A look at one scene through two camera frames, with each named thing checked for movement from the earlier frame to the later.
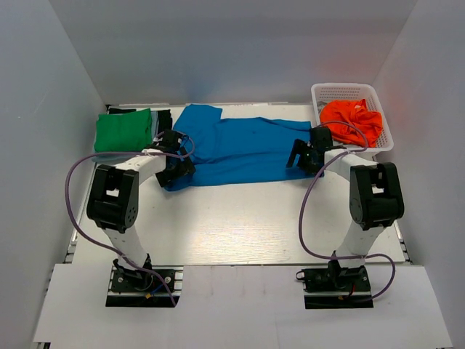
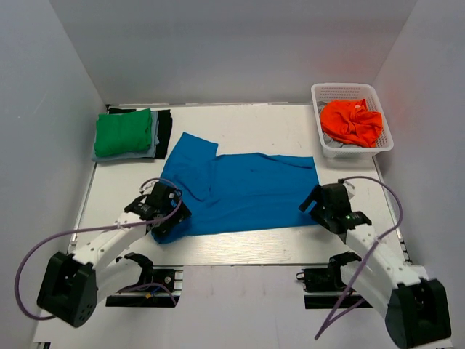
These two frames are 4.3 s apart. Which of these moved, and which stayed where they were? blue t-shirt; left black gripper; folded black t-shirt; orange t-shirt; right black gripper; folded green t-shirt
Moved: right black gripper; blue t-shirt; left black gripper
Stayed: folded green t-shirt; folded black t-shirt; orange t-shirt
